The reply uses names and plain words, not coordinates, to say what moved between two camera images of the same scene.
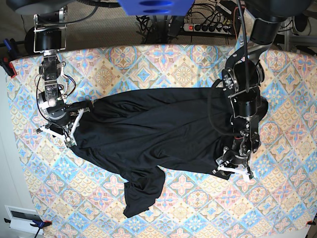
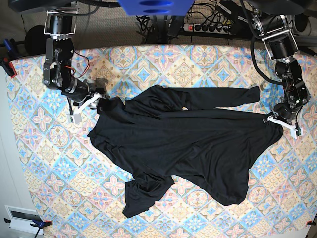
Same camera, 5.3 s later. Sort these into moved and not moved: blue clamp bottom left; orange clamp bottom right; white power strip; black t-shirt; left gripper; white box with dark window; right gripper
Moved: left gripper; black t-shirt; right gripper
Not moved: white power strip; blue clamp bottom left; white box with dark window; orange clamp bottom right
